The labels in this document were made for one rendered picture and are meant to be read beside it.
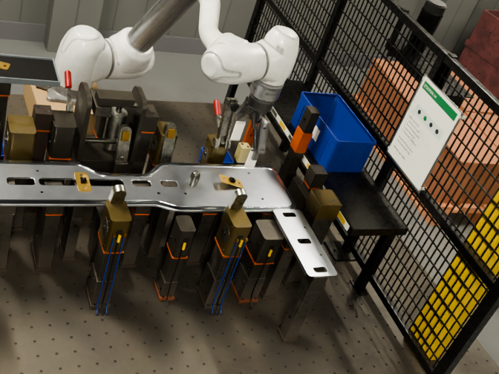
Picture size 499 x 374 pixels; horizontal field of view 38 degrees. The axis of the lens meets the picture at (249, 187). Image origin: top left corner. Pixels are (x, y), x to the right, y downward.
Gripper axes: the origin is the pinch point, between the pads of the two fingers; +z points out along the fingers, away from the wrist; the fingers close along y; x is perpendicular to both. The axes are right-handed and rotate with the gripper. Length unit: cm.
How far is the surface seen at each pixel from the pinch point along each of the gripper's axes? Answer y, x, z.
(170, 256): 17.8, -21.6, 27.0
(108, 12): -270, 29, 93
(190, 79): -235, 83, 117
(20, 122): -17, -63, 6
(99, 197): 6.7, -43.1, 13.5
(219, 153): -13.0, -0.2, 11.2
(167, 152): -13.6, -17.8, 12.2
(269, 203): 9.4, 10.4, 13.5
